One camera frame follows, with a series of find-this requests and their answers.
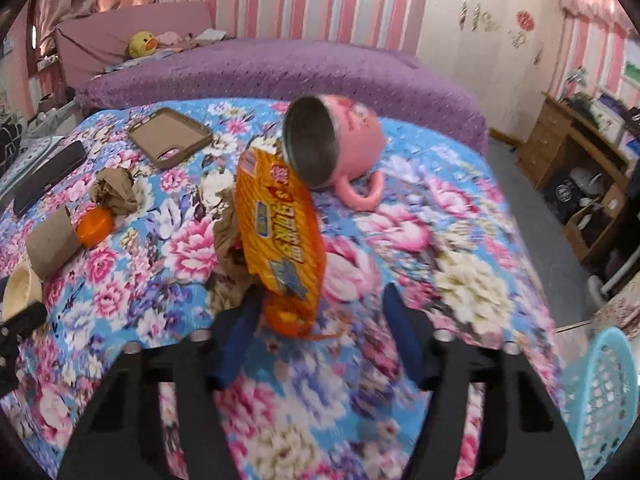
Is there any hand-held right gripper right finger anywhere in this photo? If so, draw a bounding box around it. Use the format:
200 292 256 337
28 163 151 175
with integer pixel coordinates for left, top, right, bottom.
382 282 586 480

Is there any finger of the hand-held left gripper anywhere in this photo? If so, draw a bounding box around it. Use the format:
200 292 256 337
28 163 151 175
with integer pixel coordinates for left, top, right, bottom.
0 301 49 345

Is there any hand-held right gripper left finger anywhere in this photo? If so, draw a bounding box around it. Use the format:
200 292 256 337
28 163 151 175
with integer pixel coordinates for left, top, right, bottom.
57 290 266 480

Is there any cardboard tube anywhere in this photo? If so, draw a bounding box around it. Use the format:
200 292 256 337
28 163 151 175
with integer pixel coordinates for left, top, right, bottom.
25 206 83 281

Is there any brown paper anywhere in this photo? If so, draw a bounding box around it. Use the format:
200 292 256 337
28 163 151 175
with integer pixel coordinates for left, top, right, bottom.
91 166 143 216
207 200 261 316

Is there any tangerine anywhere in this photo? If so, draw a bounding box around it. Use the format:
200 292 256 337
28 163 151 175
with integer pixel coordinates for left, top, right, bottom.
75 208 116 248

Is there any orange snack wrapper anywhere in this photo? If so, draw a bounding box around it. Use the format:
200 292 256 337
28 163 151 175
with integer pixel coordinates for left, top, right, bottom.
235 147 328 338

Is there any teal plastic basket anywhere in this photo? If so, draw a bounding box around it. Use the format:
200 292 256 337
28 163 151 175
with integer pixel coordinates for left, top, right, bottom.
562 327 640 480

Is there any floral tablecloth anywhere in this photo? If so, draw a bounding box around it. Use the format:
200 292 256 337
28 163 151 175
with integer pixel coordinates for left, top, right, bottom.
0 95 558 480

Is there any black phone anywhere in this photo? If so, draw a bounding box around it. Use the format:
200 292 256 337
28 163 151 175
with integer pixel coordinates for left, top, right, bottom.
12 140 88 217

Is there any polka dot cloth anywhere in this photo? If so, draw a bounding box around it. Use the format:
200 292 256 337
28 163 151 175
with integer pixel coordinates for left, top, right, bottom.
0 135 66 196

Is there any black patterned bag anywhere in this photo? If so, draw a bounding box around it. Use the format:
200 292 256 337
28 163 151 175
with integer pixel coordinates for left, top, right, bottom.
0 122 23 163

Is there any pink mug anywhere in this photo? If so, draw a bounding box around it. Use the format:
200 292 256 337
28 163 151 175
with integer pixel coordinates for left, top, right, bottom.
282 94 388 211

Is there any black bag with round label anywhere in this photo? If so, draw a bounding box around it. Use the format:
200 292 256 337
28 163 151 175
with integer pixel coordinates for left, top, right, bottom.
542 167 576 211

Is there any beige floral curtain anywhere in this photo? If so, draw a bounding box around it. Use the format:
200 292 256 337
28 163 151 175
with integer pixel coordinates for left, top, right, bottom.
592 287 640 346

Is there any brown phone case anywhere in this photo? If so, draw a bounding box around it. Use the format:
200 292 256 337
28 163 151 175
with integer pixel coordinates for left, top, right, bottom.
126 107 215 171

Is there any wooden desk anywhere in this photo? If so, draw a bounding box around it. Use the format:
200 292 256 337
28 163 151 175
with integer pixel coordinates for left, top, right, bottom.
515 91 633 266

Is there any purple dotted bedspread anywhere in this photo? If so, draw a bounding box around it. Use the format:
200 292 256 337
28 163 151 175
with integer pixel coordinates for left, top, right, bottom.
75 37 488 156

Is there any white wardrobe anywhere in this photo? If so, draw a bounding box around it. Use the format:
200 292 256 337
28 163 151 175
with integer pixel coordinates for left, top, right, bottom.
412 0 568 141

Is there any pink covered headboard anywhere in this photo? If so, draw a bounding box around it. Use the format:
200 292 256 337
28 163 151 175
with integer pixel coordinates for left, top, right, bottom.
54 1 216 91

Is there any yellow duck plush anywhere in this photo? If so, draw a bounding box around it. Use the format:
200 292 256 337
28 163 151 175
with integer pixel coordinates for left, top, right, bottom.
127 31 158 59

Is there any pink curtain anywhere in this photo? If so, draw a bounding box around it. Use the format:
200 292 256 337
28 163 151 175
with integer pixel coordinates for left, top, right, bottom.
35 0 101 56

